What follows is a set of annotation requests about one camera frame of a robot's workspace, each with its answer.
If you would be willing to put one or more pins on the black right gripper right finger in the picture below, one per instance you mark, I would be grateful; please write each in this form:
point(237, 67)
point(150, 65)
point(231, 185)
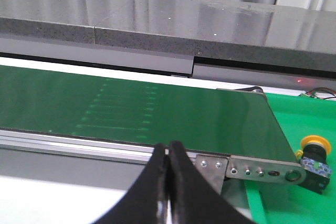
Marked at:
point(193, 200)

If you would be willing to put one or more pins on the green conveyor belt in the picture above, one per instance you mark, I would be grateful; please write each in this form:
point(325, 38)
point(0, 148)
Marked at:
point(219, 121)

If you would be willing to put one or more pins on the green plastic bin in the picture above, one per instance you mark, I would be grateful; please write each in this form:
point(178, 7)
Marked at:
point(273, 203)

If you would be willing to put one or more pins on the aluminium conveyor frame rail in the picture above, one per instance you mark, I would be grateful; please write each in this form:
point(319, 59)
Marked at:
point(113, 161)

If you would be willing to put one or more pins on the grey stone counter slab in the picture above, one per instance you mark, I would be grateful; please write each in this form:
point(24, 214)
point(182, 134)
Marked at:
point(237, 42)

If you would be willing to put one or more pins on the yellow mushroom push button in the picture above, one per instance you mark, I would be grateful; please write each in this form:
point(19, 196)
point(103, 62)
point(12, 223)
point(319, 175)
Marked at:
point(313, 158)

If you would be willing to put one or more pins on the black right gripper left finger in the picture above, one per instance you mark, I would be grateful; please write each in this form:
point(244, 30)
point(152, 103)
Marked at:
point(146, 199)

